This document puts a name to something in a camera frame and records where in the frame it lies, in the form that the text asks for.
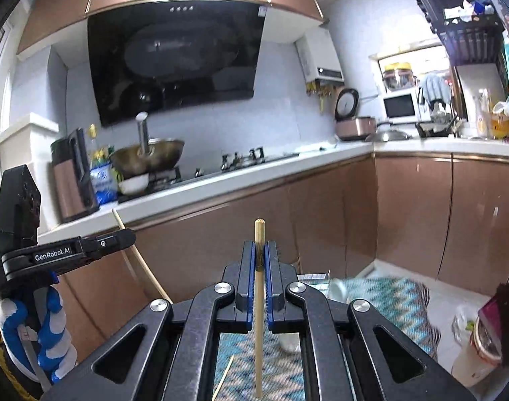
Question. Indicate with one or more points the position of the brown thermos jug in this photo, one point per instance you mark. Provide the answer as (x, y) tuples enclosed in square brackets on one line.
[(72, 175)]

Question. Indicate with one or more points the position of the paper drink cup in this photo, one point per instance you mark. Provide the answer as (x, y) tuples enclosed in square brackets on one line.
[(474, 359)]

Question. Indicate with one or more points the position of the orange liquid bottle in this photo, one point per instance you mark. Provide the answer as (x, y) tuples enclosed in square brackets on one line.
[(501, 123)]

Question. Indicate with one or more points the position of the brown base cabinets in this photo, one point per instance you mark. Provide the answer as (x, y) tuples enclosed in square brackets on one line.
[(405, 217)]

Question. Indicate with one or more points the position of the white bowl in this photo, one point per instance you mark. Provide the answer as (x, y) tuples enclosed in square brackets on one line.
[(133, 183)]

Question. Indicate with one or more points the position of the white spray bottle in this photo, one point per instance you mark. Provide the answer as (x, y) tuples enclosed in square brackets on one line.
[(483, 112)]

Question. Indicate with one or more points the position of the white microwave oven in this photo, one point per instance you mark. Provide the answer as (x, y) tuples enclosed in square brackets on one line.
[(401, 105)]

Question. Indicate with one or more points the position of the clear plastic bag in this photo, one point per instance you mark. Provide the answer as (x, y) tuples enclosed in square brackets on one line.
[(463, 321)]

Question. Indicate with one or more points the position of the white water heater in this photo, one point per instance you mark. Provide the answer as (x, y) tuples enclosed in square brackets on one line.
[(321, 56)]

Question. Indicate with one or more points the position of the steel wok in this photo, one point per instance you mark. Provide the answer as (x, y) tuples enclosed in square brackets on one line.
[(154, 156)]

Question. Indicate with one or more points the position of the bamboo chopstick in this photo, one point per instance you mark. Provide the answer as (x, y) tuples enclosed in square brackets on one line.
[(148, 271), (224, 376), (260, 342)]

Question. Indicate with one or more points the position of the blue printed bag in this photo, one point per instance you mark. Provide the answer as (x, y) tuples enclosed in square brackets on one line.
[(104, 183)]

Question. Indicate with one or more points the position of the blue hanging towel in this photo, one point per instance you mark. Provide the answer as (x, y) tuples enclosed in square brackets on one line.
[(434, 87)]

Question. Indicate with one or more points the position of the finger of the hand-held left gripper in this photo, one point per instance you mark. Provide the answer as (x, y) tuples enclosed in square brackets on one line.
[(70, 252)]

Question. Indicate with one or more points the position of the yellow oil bottle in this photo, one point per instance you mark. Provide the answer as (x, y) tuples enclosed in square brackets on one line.
[(94, 144)]

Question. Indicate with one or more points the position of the black glass range hood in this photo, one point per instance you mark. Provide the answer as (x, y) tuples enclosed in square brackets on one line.
[(175, 58)]

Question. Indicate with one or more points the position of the pink rice cooker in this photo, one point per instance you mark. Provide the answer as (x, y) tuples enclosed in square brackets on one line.
[(355, 127)]

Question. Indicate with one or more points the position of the person's left hand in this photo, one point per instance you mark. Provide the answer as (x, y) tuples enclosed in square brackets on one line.
[(49, 321)]

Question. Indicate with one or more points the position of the teal zigzag woven mat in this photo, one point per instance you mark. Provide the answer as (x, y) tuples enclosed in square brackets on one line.
[(384, 300)]

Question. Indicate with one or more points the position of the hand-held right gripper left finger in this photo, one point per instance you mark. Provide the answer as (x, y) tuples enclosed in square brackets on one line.
[(248, 288)]

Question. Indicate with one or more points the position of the black gas stove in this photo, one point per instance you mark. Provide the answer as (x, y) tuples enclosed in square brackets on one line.
[(221, 167)]

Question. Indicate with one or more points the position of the black wall rack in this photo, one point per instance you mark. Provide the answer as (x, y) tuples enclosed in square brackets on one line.
[(467, 37)]

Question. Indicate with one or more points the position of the steel pot lid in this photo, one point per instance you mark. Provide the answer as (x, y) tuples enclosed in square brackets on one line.
[(387, 135)]

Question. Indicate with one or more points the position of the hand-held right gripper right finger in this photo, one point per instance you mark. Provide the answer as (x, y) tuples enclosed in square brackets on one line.
[(272, 288)]

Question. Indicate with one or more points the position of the yellow lidded jar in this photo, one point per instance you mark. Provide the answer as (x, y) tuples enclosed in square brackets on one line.
[(398, 77)]

